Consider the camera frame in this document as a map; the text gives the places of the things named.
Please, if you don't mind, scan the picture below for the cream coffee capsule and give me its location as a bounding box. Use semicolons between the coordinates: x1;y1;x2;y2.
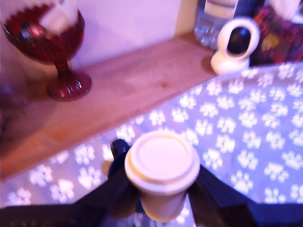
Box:
124;131;201;223

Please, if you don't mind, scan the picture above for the dark blue mug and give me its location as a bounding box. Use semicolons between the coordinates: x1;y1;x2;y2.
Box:
107;139;146;214

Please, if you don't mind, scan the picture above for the blue paw print cloth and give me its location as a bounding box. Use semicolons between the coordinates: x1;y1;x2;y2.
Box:
0;61;303;227

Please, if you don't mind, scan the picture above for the red glass goblet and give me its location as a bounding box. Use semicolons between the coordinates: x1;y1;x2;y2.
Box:
3;3;93;102

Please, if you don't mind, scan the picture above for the dark floral tissue box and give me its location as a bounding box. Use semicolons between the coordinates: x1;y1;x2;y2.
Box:
249;4;303;67

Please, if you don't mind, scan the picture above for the large clear water bottle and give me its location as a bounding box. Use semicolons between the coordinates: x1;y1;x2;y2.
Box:
194;0;240;48

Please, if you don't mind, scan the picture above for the white paper in goblet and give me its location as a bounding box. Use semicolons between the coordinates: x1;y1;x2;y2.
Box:
38;0;80;34

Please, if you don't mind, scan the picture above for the white tissue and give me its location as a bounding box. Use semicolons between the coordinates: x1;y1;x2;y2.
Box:
267;0;303;22

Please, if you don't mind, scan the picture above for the small white round camera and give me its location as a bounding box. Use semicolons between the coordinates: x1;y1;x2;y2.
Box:
210;17;261;76

